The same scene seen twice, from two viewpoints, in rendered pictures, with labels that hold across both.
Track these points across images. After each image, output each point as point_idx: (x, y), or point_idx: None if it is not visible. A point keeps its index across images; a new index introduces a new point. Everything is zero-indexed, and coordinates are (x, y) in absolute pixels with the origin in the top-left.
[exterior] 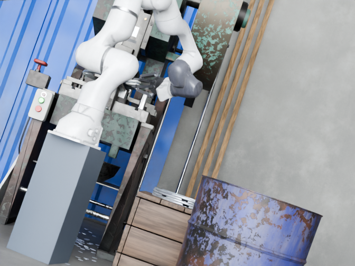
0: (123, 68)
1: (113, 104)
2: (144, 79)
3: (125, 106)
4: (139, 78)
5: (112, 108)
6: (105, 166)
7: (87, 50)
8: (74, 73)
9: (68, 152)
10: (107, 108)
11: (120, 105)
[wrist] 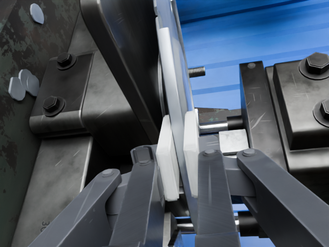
0: None
1: (60, 126)
2: (216, 191)
3: (72, 193)
4: (214, 153)
5: (45, 134)
6: None
7: None
8: (214, 111)
9: None
10: (32, 111)
11: (71, 166)
